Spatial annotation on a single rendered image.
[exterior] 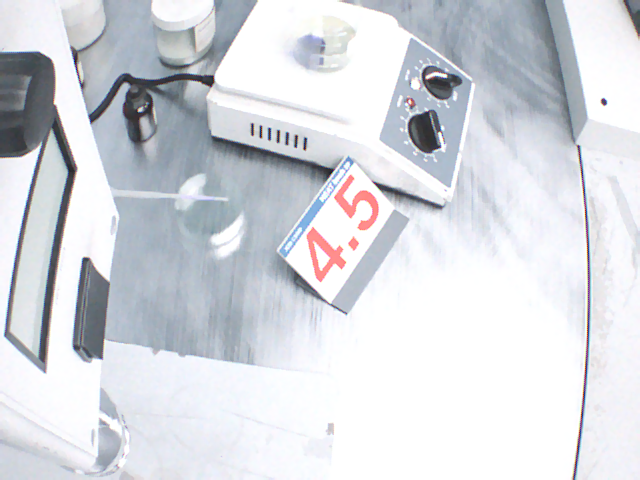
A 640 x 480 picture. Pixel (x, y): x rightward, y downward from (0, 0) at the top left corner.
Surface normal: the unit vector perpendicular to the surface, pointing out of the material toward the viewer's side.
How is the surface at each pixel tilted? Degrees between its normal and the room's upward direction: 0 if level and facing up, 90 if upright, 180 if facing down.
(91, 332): 79
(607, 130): 90
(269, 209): 0
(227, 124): 90
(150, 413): 0
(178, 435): 0
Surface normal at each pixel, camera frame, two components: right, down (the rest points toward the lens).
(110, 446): 0.05, -0.39
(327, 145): -0.30, 0.87
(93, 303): 0.99, 0.02
